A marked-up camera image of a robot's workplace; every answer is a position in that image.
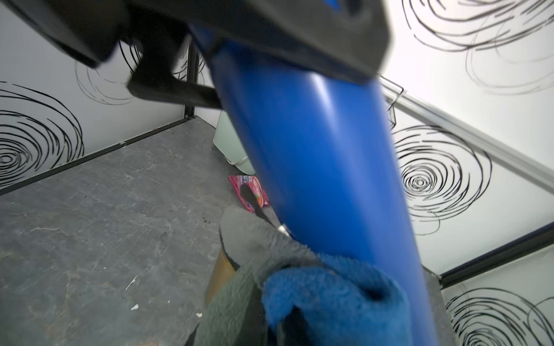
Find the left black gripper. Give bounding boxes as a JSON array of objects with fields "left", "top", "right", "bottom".
[{"left": 7, "top": 1, "right": 390, "bottom": 109}]

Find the blue thermos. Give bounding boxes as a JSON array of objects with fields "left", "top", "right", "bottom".
[{"left": 191, "top": 26, "right": 439, "bottom": 345}]

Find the blue and grey cloth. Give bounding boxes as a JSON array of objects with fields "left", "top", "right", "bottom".
[{"left": 187, "top": 206, "right": 413, "bottom": 345}]

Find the gold thermos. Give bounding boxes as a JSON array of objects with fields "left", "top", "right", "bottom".
[{"left": 203, "top": 249, "right": 237, "bottom": 306}]

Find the mint green toaster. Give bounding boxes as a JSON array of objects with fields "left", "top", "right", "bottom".
[{"left": 213, "top": 111, "right": 255, "bottom": 175}]

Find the purple candy bag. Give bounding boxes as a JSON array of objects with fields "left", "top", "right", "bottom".
[{"left": 228, "top": 175, "right": 270, "bottom": 213}]

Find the black wire basket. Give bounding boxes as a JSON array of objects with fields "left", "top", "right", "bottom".
[{"left": 379, "top": 76, "right": 405, "bottom": 130}]

